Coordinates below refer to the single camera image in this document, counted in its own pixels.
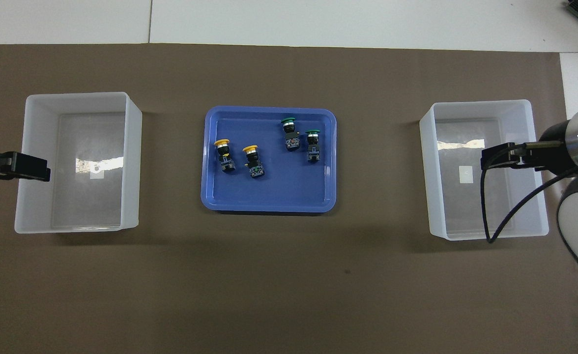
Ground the green mushroom push button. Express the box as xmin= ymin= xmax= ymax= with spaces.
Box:
xmin=280 ymin=117 xmax=301 ymax=152
xmin=304 ymin=130 xmax=322 ymax=162

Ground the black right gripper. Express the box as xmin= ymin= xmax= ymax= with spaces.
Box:
xmin=482 ymin=119 xmax=570 ymax=173

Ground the yellow mushroom push button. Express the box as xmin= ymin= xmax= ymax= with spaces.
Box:
xmin=242 ymin=145 xmax=266 ymax=179
xmin=213 ymin=139 xmax=236 ymax=174

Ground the translucent white plastic box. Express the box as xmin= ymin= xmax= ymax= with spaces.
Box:
xmin=419 ymin=99 xmax=550 ymax=241
xmin=14 ymin=91 xmax=143 ymax=235

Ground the brown paper table mat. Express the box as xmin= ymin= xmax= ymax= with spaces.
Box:
xmin=0 ymin=43 xmax=578 ymax=354

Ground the blue plastic tray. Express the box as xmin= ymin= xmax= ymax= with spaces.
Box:
xmin=201 ymin=106 xmax=338 ymax=213

